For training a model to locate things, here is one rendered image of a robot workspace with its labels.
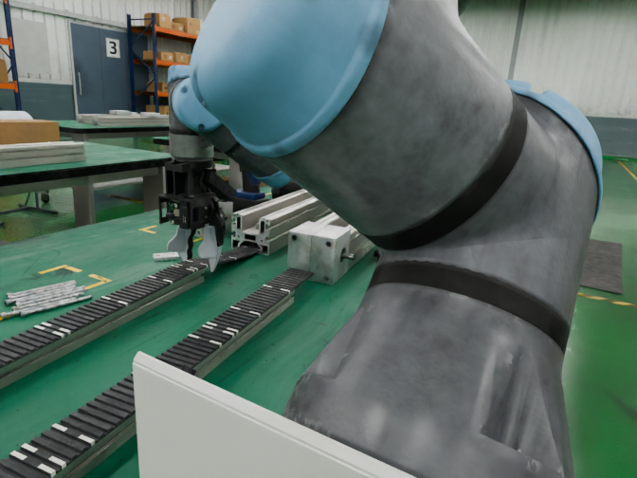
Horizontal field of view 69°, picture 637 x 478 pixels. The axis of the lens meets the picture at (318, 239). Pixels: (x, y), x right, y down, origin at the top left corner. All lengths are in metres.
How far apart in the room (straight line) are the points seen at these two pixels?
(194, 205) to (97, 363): 0.30
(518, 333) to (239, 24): 0.19
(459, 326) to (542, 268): 0.06
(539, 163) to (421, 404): 0.14
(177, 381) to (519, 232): 0.18
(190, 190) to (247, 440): 0.65
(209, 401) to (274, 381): 0.39
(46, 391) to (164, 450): 0.39
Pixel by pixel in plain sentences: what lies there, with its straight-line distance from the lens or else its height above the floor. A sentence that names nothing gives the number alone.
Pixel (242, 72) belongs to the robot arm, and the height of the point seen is 1.13.
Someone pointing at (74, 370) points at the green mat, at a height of 0.78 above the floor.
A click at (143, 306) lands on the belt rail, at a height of 0.79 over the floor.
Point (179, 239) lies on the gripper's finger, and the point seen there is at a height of 0.86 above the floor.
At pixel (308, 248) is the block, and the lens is 0.90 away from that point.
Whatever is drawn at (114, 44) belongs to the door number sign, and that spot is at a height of 2.23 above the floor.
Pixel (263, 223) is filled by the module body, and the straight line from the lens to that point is 1.06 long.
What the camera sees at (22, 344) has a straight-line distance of 0.69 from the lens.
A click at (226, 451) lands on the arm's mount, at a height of 0.97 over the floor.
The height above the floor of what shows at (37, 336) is 0.81.
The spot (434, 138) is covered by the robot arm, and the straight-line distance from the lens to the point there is 0.22.
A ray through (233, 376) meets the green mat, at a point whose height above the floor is 0.78.
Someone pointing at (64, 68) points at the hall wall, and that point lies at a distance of 13.22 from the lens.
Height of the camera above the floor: 1.12
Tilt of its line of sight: 17 degrees down
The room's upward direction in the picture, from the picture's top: 3 degrees clockwise
